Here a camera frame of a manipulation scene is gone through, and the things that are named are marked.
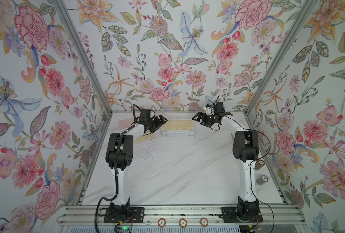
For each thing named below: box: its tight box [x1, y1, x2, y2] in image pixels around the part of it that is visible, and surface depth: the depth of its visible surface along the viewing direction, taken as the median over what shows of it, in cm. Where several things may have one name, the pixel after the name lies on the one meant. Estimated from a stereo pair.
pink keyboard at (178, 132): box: [161, 131, 196, 135], surface depth 107 cm
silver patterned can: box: [256, 174, 269, 186], surface depth 83 cm
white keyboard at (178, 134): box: [161, 133, 196, 137], surface depth 107 cm
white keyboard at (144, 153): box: [131, 143, 158, 165], surface depth 99 cm
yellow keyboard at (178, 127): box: [161, 118, 195, 136], surface depth 109 cm
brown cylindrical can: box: [254, 159, 265, 171], surface depth 88 cm
